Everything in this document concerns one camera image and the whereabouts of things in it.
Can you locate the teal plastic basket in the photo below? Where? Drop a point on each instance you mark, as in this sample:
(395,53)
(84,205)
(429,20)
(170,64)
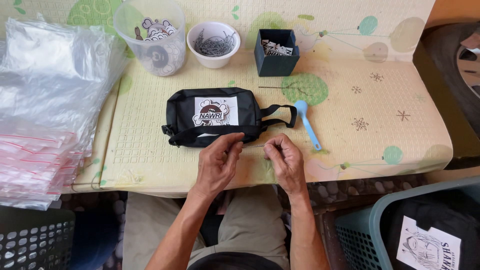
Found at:
(358,232)

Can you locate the pile of cartoon charms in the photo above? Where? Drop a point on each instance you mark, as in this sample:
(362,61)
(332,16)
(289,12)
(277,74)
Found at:
(157,30)

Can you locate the light blue plastic spoon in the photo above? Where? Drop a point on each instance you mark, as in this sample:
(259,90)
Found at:
(301,107)

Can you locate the person's beige trousers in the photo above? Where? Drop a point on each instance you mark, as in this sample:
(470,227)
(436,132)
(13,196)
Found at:
(255,225)

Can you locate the black bag with sketch label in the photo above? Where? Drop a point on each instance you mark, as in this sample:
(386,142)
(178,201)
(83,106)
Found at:
(442,210)

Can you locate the pile of clear zip bags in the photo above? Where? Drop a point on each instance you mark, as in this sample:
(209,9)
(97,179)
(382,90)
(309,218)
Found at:
(45,93)

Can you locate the black pouch with printed label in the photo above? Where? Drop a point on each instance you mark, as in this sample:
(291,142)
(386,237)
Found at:
(180,108)

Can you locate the person's black shirt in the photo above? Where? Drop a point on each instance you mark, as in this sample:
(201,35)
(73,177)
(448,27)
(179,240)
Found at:
(234,261)

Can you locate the clear plastic cup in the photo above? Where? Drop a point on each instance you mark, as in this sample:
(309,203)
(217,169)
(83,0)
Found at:
(125,41)

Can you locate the pale yellow patterned foam mat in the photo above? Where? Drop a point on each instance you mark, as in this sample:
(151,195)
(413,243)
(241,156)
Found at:
(375,97)

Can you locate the bunch of printed paper tags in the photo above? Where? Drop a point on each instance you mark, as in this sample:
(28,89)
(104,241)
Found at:
(276,48)

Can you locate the dark plastic basket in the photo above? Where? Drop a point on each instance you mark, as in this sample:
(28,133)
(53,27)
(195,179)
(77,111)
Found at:
(37,242)

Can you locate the white bowl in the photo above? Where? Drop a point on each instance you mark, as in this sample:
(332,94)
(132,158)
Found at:
(213,62)

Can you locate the person's left hand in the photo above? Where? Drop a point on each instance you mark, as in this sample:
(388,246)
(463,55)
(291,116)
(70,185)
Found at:
(213,165)

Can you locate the person's right hand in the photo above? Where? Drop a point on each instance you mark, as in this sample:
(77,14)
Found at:
(288,168)

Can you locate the dark blue square box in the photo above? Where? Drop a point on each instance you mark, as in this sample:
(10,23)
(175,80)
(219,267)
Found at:
(276,66)

